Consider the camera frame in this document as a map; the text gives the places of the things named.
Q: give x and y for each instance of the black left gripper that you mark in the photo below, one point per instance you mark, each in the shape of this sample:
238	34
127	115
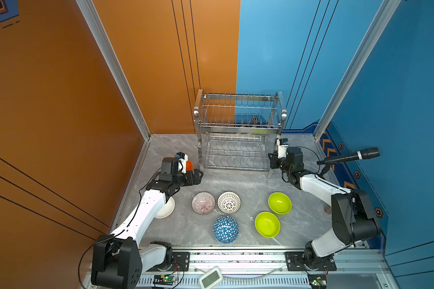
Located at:
190	181

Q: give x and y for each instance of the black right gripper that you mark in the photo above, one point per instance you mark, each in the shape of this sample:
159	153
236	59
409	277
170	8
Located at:
274	160

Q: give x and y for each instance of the lime green bowl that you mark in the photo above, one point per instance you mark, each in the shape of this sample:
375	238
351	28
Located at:
279	203
267	224

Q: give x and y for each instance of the white maroon patterned bowl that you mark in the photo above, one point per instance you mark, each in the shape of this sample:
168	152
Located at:
229	202

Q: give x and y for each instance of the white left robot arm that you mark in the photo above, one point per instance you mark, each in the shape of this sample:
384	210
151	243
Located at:
117	261

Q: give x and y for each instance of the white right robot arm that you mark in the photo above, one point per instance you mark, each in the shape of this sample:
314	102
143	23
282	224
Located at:
353	216

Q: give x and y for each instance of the stainless steel dish rack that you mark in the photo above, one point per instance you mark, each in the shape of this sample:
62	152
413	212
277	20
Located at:
238	131

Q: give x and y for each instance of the orange plastic bowl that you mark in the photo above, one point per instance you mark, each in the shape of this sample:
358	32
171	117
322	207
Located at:
189	166

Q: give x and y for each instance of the pink striped ceramic bowl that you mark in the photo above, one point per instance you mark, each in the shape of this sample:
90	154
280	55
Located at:
203	203

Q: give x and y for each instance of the white bowl orange outside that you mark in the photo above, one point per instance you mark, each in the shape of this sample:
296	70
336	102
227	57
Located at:
167	210

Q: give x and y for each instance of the blue triangle patterned bowl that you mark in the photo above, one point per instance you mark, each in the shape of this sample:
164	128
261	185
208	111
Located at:
225	229

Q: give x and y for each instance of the brown poker chip stack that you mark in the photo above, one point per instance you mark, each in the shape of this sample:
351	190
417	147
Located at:
328	209

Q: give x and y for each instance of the black microphone on stand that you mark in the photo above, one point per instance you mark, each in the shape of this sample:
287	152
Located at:
359	155

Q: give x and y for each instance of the white handheld timer device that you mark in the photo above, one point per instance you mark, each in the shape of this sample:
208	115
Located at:
211	278

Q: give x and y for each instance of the green circuit board left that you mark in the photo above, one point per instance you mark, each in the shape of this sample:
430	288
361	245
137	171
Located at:
164	280

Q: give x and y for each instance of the circuit board right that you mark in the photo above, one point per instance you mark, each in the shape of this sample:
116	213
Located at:
317	281

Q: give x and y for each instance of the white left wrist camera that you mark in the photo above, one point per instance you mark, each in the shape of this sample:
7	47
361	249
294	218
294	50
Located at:
182	160

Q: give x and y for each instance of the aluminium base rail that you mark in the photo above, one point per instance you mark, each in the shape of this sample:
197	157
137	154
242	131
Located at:
279	267

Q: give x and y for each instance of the aluminium corner post right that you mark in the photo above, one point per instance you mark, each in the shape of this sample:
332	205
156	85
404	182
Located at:
372	35

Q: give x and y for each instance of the aluminium corner post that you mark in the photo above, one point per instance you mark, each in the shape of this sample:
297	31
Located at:
372	35
100	35

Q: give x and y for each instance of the aluminium corner post left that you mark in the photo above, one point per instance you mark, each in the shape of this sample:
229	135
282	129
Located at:
100	35

